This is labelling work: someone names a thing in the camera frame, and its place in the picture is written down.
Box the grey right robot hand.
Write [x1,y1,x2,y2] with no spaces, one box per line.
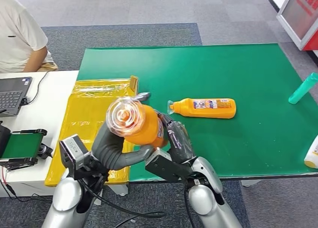
[155,111,196,164]

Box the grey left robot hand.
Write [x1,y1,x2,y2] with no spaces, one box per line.
[91,92,155,170]

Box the orange detergent bottle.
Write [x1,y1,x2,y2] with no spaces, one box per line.
[106,96,169,149]
[167,98,236,119]

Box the teal green bottle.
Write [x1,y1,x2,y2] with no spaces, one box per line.
[289,72,318,105]

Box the white and yellow bottle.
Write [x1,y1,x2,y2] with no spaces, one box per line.
[304,136,318,169]

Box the white table foot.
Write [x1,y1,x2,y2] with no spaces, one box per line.
[108,184,129,197]

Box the yellow plastic sheet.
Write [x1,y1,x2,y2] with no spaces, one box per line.
[45,76,145,187]

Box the green table mat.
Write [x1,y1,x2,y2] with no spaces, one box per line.
[77,44,318,183]

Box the small green conveyor belt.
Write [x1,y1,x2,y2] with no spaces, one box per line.
[0,129,54,171]

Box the black device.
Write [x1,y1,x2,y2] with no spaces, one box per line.
[0,121,11,158]

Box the grey laptop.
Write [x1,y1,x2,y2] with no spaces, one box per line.
[0,76,33,118]

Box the person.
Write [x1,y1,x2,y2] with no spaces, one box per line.
[0,0,58,74]

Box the white and red display stand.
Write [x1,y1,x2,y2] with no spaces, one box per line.
[276,0,318,52]

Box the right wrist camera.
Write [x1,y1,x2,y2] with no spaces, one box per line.
[145,149,197,183]

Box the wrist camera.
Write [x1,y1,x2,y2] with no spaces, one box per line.
[58,134,91,172]
[145,149,197,183]

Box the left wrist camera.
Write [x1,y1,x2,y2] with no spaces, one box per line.
[58,134,91,172]

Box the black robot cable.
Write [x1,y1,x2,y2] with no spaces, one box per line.
[82,178,167,228]

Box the black laptop cable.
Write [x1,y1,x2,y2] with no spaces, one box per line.
[21,71,49,106]

